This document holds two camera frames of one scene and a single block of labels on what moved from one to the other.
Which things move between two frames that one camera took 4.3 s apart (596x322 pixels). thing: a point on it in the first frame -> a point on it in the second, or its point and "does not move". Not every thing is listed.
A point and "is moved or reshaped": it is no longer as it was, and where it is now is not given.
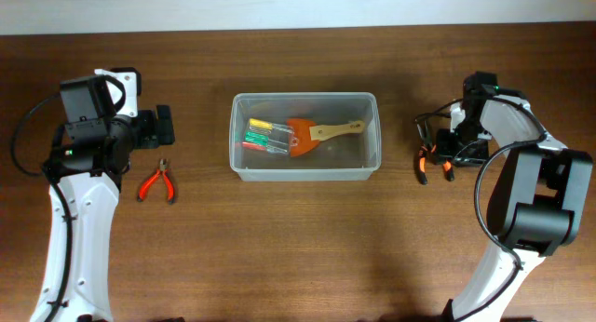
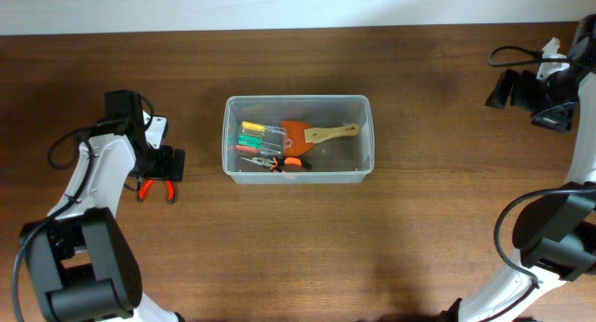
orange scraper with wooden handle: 304,135 does not move
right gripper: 447,145 -> 536,100
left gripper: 164,125 -> 167,166
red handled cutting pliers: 163,167 does not move
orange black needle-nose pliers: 426,144 -> 277,164
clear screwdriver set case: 269,136 is moved or reshaped
